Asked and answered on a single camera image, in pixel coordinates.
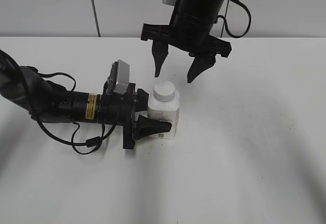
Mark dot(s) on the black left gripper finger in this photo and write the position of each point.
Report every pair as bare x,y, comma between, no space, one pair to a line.
145,127

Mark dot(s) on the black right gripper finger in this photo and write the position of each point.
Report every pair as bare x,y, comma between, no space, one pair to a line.
159,52
201,63

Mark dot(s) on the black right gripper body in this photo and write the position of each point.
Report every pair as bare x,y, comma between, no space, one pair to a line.
190,35

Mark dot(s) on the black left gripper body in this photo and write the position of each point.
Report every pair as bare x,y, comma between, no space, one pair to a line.
121,110

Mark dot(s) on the white square plastic bottle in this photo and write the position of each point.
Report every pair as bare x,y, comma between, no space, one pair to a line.
164,111

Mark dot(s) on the white round bottle cap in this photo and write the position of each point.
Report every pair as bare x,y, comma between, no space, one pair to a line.
164,91

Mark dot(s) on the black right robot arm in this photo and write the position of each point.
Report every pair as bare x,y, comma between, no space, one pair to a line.
190,9

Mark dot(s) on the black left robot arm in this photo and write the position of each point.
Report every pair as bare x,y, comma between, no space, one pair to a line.
49,102

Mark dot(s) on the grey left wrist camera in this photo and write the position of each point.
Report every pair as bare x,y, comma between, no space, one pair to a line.
118,79

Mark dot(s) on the left black wall seam strip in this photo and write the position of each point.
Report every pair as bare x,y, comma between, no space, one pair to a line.
95,18

